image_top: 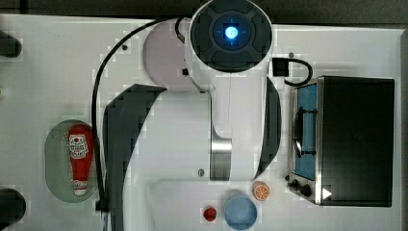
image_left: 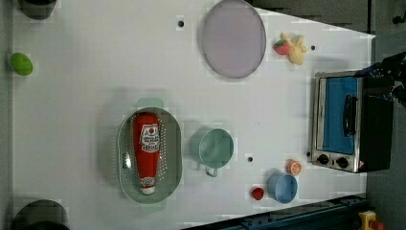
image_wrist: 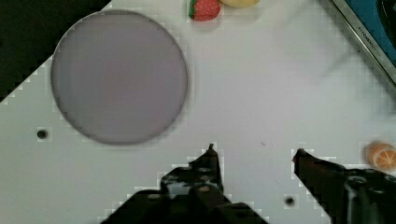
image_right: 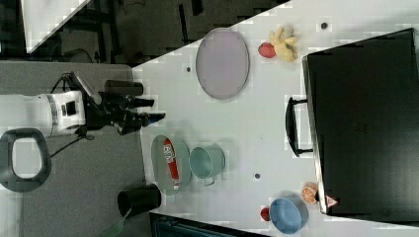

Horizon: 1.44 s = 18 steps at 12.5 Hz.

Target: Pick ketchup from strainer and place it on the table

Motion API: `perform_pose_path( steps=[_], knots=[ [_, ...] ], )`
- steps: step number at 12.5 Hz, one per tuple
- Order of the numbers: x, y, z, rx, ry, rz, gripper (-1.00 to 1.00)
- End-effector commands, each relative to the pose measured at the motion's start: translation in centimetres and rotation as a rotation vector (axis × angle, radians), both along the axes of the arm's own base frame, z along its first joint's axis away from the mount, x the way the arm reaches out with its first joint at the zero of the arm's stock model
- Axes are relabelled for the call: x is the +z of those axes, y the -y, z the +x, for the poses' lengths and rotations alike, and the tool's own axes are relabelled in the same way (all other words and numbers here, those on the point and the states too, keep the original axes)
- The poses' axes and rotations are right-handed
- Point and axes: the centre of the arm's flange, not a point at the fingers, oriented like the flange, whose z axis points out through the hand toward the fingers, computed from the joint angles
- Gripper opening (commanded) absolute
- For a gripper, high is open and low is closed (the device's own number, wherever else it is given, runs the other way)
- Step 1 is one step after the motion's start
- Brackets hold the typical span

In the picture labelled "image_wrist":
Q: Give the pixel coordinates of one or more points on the yellow toy banana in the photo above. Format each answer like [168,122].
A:
[240,3]

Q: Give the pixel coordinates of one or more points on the red toy strawberry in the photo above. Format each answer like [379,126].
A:
[203,10]

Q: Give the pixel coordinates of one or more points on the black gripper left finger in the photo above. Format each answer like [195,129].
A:
[187,195]

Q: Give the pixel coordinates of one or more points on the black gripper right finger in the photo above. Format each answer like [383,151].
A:
[348,196]

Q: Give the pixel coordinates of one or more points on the toy orange slice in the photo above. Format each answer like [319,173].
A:
[382,156]

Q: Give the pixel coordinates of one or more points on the black toaster oven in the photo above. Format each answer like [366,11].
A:
[373,25]

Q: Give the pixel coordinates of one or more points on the grey round plate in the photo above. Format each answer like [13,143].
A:
[119,78]

